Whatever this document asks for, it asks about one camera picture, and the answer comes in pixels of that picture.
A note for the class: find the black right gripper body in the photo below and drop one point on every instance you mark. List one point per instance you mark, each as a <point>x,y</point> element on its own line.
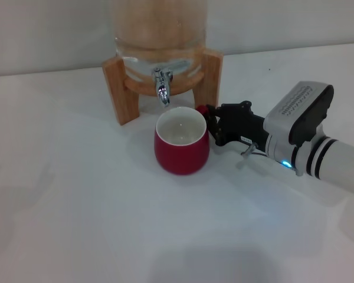
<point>242,123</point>

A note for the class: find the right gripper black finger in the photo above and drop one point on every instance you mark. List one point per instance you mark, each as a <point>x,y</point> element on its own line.
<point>215,128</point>
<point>214,111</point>

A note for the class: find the red ceramic cup white inside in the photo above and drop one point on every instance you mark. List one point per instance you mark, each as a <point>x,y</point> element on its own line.
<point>180,159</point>

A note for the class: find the chrome faucet with lever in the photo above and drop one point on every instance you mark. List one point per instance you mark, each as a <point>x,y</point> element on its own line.
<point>163,91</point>

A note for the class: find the wooden dispenser stand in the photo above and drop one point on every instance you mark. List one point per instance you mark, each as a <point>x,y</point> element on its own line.
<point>125,97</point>

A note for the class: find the clear glass water dispenser jar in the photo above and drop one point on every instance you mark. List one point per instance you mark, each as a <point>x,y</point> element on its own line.
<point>159,29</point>

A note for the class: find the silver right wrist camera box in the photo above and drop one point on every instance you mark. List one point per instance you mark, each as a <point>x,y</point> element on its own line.
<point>298,115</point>

